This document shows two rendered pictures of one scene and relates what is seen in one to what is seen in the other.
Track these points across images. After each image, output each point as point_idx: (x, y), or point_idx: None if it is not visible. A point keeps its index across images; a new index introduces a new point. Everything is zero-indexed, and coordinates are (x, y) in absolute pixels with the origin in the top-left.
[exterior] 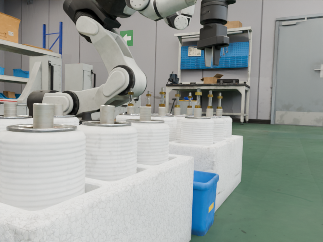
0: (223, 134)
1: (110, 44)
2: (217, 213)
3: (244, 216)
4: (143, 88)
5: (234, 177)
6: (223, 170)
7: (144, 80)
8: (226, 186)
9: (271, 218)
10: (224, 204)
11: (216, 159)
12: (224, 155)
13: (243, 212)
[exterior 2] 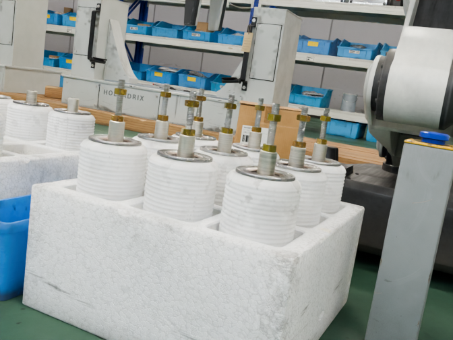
0: (221, 218)
1: (408, 5)
2: (32, 312)
3: (2, 334)
4: (433, 106)
5: (180, 337)
6: (83, 257)
7: (434, 84)
8: (104, 308)
9: None
10: (75, 330)
11: (37, 209)
12: (85, 224)
13: (21, 339)
